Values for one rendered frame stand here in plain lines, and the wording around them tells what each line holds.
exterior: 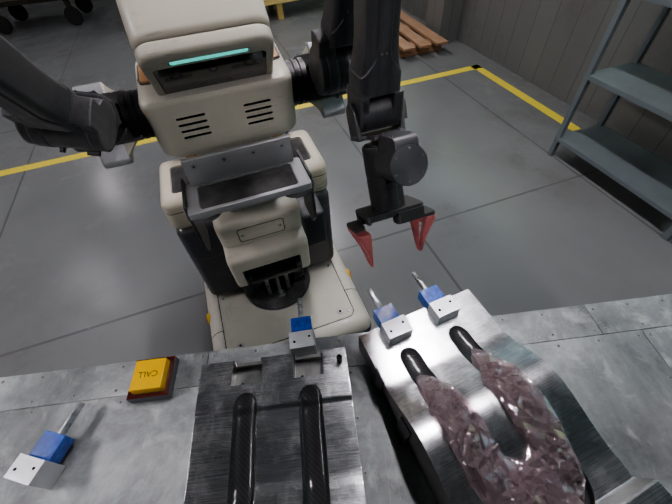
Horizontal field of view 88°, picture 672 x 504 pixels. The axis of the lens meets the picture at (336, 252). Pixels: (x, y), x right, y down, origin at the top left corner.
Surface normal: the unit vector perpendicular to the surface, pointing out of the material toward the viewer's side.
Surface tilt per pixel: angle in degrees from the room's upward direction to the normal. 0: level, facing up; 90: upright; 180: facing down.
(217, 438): 3
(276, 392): 0
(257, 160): 90
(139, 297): 0
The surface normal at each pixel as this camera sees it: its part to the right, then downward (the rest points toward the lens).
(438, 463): 0.04, -0.48
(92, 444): -0.05, -0.65
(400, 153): 0.28, 0.33
